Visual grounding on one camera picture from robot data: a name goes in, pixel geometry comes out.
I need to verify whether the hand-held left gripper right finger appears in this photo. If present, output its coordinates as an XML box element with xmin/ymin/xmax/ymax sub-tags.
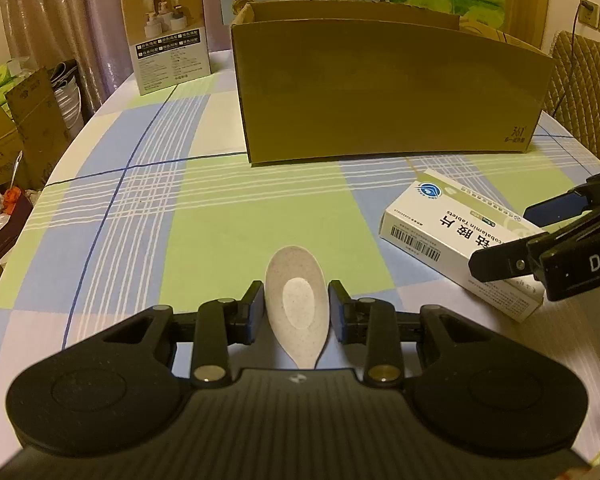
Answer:
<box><xmin>328</xmin><ymin>280</ymin><xmax>491</xmax><ymax>390</ymax></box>

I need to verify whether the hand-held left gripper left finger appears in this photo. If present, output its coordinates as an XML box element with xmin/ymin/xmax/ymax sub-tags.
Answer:
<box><xmin>102</xmin><ymin>280</ymin><xmax>267</xmax><ymax>389</ymax></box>

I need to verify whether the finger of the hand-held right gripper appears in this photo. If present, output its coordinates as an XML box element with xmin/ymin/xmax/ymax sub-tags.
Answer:
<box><xmin>467</xmin><ymin>231</ymin><xmax>571</xmax><ymax>282</ymax></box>
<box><xmin>522</xmin><ymin>167</ymin><xmax>600</xmax><ymax>227</ymax></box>

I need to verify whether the white speckled spoon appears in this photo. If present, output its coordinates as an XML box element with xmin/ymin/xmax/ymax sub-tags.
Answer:
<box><xmin>264</xmin><ymin>246</ymin><xmax>328</xmax><ymax>370</ymax></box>

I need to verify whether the white tablet medicine box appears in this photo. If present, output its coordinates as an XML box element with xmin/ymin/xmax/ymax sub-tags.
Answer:
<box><xmin>378</xmin><ymin>169</ymin><xmax>552</xmax><ymax>324</ymax></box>

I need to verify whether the brown cardboard box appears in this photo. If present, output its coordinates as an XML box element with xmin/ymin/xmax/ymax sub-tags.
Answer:
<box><xmin>230</xmin><ymin>0</ymin><xmax>556</xmax><ymax>167</ymax></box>

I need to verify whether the checked cloth desktop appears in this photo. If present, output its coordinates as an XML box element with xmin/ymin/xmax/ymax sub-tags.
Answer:
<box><xmin>0</xmin><ymin>49</ymin><xmax>600</xmax><ymax>463</ymax></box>

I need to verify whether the quilted cushion chair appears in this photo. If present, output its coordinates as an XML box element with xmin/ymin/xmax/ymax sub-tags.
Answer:
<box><xmin>542</xmin><ymin>30</ymin><xmax>600</xmax><ymax>172</ymax></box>

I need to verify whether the wooden door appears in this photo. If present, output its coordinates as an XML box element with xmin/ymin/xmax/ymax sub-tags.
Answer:
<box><xmin>500</xmin><ymin>0</ymin><xmax>554</xmax><ymax>52</ymax></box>

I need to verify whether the stack of white bowls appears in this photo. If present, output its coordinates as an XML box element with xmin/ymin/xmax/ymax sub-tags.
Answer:
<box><xmin>49</xmin><ymin>59</ymin><xmax>87</xmax><ymax>132</ymax></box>

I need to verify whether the white photo printed product box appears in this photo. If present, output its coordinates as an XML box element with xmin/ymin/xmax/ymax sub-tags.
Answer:
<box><xmin>119</xmin><ymin>0</ymin><xmax>212</xmax><ymax>97</ymax></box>

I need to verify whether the brown cardboard carton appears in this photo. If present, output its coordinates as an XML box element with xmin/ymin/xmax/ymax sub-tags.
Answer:
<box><xmin>0</xmin><ymin>104</ymin><xmax>27</xmax><ymax>192</ymax></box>
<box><xmin>5</xmin><ymin>67</ymin><xmax>72</xmax><ymax>188</ymax></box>

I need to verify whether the single green tissue pack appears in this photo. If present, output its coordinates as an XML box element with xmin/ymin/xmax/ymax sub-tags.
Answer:
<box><xmin>0</xmin><ymin>61</ymin><xmax>29</xmax><ymax>104</ymax></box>

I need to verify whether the brown sheer curtain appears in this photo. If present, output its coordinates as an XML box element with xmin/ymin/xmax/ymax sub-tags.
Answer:
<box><xmin>0</xmin><ymin>0</ymin><xmax>222</xmax><ymax>113</ymax></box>

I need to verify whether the black charger plug cable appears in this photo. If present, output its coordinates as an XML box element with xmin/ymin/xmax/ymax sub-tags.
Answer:
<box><xmin>549</xmin><ymin>1</ymin><xmax>595</xmax><ymax>117</ymax></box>

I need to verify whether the white wall socket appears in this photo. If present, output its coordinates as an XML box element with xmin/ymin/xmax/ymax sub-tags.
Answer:
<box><xmin>578</xmin><ymin>0</ymin><xmax>600</xmax><ymax>27</ymax></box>

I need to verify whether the orange handled metal tool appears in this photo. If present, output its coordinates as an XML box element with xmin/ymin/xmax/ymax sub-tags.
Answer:
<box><xmin>1</xmin><ymin>149</ymin><xmax>25</xmax><ymax>214</ymax></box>

